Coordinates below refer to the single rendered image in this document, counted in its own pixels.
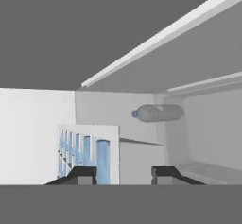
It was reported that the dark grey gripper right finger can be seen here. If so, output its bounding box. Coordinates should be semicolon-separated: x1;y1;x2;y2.
151;165;206;186

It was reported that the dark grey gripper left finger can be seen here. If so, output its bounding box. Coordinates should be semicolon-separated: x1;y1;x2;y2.
43;166;97;186

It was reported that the white ice cube tray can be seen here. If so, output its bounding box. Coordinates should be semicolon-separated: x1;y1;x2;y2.
57;124;121;186

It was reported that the white freezer shelf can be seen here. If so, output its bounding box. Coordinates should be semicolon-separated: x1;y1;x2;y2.
118;137;165;186

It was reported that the clear plastic water bottle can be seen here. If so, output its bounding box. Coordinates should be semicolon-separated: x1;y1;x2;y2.
130;103;185;123

